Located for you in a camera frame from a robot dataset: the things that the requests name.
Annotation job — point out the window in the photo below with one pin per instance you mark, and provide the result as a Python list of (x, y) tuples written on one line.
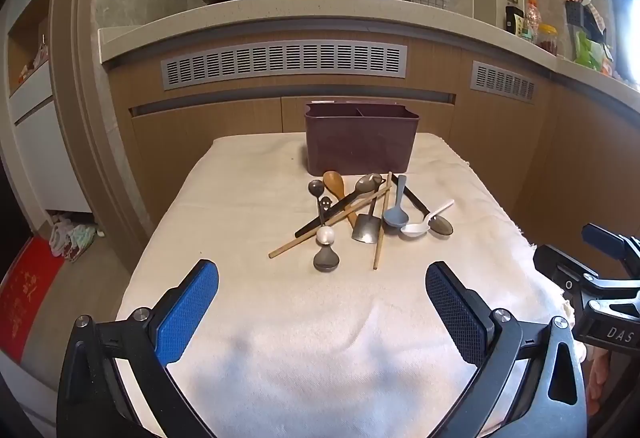
[(631, 42)]

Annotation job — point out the long grey vent grille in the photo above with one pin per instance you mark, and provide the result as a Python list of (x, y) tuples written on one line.
[(285, 63)]

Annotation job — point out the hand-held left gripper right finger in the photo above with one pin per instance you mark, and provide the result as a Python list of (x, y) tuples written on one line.
[(457, 313)]

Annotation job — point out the maroon plastic utensil holder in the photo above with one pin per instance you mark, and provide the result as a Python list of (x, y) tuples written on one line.
[(357, 142)]

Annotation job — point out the pile of cloths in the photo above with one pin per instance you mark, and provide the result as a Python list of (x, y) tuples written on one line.
[(72, 235)]

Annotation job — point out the white plastic spoon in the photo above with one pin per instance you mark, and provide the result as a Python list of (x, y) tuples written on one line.
[(415, 229)]

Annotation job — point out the beige stone counter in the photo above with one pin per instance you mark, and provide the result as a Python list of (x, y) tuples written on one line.
[(300, 12)]

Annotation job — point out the white shelf cabinet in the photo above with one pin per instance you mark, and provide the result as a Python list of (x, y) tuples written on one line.
[(40, 142)]

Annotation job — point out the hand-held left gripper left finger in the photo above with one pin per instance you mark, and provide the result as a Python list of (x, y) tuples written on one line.
[(187, 313)]

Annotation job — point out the white towel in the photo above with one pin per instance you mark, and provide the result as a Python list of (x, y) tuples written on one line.
[(300, 318)]

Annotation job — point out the red floor mat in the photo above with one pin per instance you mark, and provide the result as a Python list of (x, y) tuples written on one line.
[(25, 303)]

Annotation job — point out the small metal shovel spoon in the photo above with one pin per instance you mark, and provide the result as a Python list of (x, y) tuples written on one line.
[(364, 230)]

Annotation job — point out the wooden counter cabinet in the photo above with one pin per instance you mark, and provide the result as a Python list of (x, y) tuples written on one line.
[(225, 117)]

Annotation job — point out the black wall holder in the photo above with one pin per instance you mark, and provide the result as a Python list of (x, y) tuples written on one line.
[(577, 12)]

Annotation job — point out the short grey vent grille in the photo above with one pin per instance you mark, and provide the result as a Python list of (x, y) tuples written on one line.
[(502, 81)]

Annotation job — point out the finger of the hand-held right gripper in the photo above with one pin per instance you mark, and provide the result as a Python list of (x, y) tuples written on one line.
[(602, 237), (565, 268)]

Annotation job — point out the green packet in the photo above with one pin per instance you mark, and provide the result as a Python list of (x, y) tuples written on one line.
[(587, 52)]

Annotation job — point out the wooden chopstick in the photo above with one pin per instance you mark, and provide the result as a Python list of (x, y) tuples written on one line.
[(300, 240), (382, 223)]

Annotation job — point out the black packet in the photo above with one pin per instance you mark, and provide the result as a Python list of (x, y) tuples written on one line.
[(514, 20)]

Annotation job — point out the red jar yellow lid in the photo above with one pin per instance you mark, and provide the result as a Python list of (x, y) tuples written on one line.
[(547, 38)]

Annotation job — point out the blue-grey plastic spoon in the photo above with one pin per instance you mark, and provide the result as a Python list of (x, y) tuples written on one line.
[(396, 216)]

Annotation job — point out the plastic bottle orange cap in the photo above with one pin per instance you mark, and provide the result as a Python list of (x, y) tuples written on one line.
[(532, 17)]

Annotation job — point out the wooden spoon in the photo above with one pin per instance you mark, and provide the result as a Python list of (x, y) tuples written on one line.
[(333, 182)]

